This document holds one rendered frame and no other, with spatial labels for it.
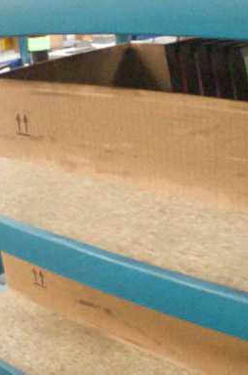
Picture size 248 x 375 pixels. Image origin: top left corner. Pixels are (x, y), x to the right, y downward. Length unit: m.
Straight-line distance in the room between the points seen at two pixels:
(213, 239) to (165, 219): 0.06
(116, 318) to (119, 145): 0.21
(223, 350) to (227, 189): 0.17
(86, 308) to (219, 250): 0.29
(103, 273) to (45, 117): 0.25
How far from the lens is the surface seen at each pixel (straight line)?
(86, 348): 0.69
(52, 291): 0.75
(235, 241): 0.47
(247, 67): 0.55
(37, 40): 1.38
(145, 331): 0.66
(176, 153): 0.54
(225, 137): 0.51
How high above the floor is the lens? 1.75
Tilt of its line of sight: 21 degrees down
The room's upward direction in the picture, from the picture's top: 4 degrees counter-clockwise
